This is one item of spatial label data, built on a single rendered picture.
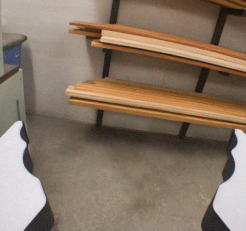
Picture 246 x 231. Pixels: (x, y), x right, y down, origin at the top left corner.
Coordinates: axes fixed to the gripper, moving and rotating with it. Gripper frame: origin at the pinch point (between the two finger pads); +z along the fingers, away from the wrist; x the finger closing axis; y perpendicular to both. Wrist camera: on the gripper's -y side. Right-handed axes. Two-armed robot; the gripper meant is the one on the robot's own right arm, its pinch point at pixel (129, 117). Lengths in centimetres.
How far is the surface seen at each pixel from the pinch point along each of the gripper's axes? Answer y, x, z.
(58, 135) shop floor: 115, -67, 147
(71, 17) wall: 2, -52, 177
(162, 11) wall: -5, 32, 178
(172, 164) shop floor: 131, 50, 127
